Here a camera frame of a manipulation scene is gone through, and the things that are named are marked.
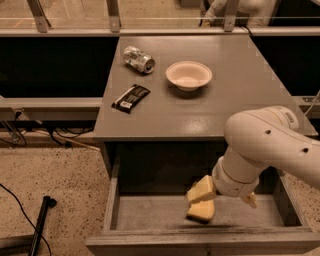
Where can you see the grey open top drawer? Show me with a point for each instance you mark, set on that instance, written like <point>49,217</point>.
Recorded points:
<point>146,212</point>

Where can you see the white paper bowl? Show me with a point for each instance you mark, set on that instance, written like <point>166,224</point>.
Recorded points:
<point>188,75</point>

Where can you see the black snack bar wrapper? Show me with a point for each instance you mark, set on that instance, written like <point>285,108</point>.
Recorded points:
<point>127,101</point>

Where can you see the yellow sponge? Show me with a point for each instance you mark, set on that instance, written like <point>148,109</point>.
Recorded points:
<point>203,211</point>

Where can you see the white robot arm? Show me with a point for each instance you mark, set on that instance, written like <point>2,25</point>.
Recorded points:
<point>258,139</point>

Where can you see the crushed silver soda can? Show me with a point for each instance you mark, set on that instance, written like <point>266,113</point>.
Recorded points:
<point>138,59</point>

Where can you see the black tripod leg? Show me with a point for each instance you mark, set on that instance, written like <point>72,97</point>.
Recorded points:
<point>48,202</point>

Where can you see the grey cabinet counter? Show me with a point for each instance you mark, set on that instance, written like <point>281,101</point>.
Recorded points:
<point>242,80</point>

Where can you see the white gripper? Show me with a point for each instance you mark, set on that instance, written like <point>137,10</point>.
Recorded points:
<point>231,184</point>

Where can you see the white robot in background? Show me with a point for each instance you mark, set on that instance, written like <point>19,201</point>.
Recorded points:
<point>253,13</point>

